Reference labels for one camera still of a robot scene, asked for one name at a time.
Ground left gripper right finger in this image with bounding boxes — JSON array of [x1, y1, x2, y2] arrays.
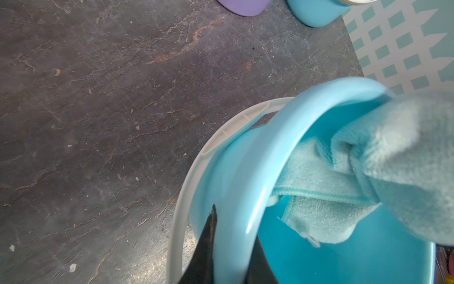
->
[[245, 237, 279, 284]]

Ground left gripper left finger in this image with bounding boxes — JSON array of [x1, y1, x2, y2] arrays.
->
[[179, 205, 217, 284]]

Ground blue bucket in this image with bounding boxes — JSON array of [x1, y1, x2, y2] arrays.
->
[[286, 0, 378, 28], [166, 78, 436, 284]]

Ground light green cloth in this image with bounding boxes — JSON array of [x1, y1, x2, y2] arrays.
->
[[269, 92, 454, 246]]

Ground purple bucket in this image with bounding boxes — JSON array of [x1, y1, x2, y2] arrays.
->
[[218, 0, 271, 17]]

